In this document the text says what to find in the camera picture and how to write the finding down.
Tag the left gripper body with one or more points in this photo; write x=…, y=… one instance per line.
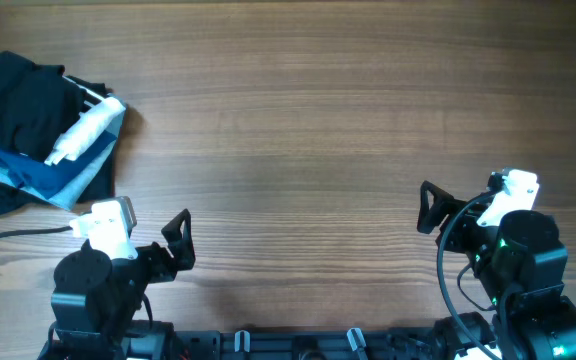
x=155, y=264

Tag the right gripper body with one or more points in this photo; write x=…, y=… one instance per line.
x=469, y=238

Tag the black polo shirt with logo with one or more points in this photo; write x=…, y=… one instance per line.
x=26, y=73

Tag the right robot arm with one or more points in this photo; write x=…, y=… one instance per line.
x=516, y=254

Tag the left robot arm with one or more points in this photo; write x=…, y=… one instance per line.
x=100, y=305

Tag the light blue folded shirt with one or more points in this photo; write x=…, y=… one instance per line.
x=99, y=188

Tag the white shirt with black stripes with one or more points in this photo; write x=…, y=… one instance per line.
x=88, y=130

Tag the dark blue folded shirt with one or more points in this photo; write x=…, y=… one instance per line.
x=22, y=171

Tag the black folded shirt in stack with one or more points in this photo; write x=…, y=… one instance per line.
x=31, y=121

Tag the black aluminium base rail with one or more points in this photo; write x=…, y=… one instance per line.
x=393, y=344

